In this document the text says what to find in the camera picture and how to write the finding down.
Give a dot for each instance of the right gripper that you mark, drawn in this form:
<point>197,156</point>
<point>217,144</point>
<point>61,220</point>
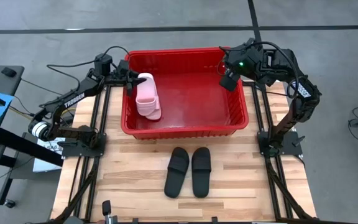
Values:
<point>238,59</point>

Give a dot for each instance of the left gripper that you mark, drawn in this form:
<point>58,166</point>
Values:
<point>122,71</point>

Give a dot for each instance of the black slide sandal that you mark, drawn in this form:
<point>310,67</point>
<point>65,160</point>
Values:
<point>201,174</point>
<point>176,174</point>

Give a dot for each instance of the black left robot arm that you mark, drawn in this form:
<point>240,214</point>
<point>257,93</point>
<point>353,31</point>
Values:
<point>73,102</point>

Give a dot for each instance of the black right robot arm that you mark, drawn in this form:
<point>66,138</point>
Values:
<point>303,99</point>

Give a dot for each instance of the red plastic bin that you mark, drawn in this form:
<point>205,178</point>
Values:
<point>191,102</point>

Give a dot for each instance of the white paper box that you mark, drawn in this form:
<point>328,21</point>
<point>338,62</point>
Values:
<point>42,165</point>

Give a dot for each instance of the black computer mouse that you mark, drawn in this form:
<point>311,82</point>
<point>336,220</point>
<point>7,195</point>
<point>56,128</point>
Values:
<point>9,72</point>

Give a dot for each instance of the black caster wheel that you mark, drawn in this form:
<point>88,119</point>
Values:
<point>10,203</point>

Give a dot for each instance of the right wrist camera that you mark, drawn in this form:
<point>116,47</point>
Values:
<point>228,81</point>

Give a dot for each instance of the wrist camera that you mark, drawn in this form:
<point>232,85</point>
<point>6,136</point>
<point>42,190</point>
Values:
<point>228,81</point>
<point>103,63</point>

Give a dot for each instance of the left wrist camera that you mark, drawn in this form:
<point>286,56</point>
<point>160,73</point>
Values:
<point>103,63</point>

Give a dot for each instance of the black aluminium frame rails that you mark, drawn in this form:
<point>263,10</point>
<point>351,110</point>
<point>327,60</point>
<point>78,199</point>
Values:
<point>89,186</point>
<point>278,193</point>

